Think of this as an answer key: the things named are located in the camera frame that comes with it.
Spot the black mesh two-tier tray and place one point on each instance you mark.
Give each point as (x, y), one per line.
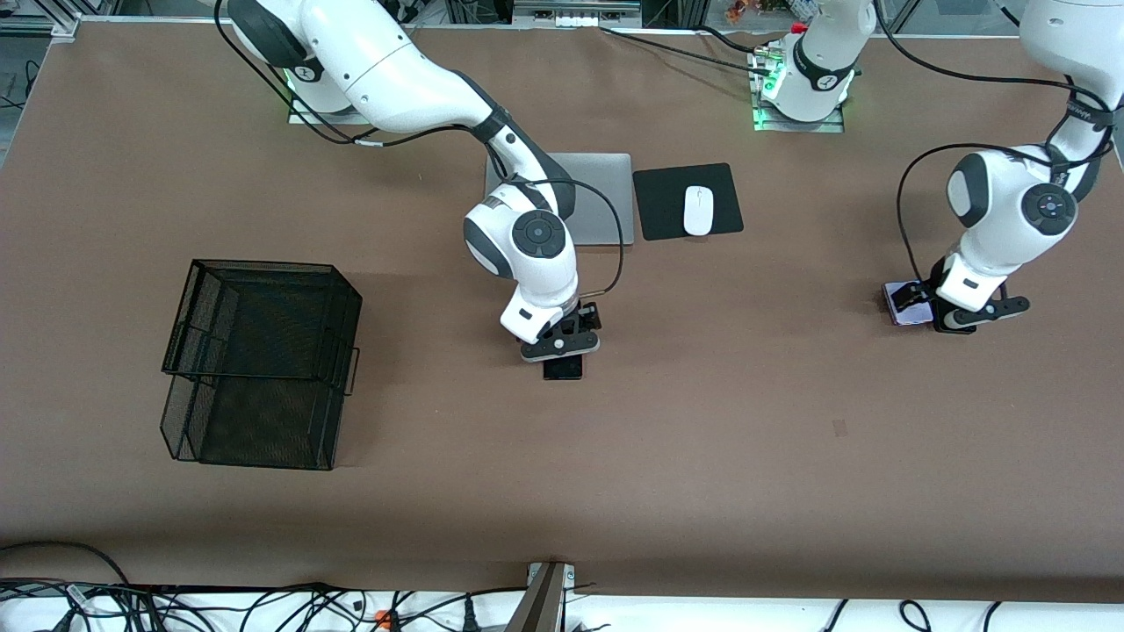
(263, 325)

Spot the grey metal camera post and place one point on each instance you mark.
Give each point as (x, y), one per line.
(540, 606)

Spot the grey closed laptop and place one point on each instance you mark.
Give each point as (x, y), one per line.
(606, 193)

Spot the lavender flip phone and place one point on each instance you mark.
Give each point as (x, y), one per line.
(904, 307)

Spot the long black smartphone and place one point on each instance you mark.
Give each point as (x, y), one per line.
(562, 370)

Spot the black flip phone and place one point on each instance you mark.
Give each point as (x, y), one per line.
(941, 321)

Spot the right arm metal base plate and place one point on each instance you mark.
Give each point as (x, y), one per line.
(303, 118)

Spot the aluminium frame profile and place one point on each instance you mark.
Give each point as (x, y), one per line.
(61, 25)

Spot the grey power strip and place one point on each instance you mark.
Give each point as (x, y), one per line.
(575, 17)

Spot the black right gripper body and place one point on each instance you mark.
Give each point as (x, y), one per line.
(587, 315)

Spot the copper orange object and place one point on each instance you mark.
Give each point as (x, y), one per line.
(738, 10)

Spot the black mouse pad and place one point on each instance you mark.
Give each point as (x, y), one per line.
(659, 202)

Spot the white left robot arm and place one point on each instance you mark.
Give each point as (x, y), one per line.
(1010, 211)

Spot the white computer mouse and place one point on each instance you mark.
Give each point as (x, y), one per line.
(699, 211)

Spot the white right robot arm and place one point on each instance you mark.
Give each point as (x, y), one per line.
(395, 70)

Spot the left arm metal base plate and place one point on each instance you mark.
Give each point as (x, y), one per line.
(825, 128)

